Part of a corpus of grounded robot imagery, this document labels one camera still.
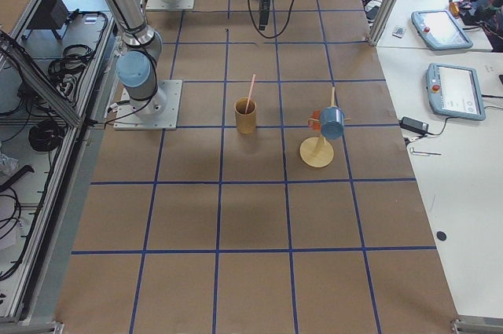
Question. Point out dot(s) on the pink chopstick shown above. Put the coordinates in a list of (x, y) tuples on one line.
[(250, 93)]

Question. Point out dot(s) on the bamboo cylinder holder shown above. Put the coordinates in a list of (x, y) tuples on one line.
[(245, 115)]

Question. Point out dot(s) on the orange mug on stand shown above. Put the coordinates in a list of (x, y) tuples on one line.
[(314, 120)]

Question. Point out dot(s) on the blue mug on stand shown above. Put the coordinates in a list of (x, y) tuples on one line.
[(331, 120)]

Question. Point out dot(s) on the wooden mug tree stand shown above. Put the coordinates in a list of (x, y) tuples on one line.
[(318, 151)]

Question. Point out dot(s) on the upper teach pendant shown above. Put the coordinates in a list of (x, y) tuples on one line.
[(440, 30)]

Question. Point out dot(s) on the teach pendant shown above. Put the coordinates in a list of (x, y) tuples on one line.
[(454, 91), (440, 30)]

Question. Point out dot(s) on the black power adapter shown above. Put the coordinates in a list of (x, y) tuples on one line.
[(413, 125)]

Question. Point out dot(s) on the lower teach pendant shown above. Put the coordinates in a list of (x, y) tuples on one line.
[(454, 91)]

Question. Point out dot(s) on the metal hex key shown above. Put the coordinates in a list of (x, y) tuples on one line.
[(415, 152)]

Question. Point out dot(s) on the black control box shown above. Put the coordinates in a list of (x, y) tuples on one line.
[(49, 15)]

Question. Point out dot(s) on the aluminium cabinet frame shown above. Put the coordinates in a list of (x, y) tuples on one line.
[(49, 87)]

